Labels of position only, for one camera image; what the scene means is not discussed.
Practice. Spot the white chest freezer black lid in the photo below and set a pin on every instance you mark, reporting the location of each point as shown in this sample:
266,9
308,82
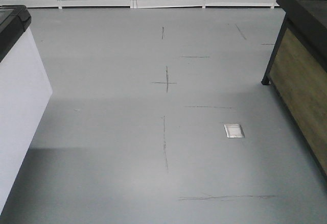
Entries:
25,92

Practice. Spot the silver floor outlet cover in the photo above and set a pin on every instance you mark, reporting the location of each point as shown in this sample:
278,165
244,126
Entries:
234,130

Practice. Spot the wooden black-framed display stand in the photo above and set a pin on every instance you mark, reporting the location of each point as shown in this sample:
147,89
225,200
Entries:
297,71

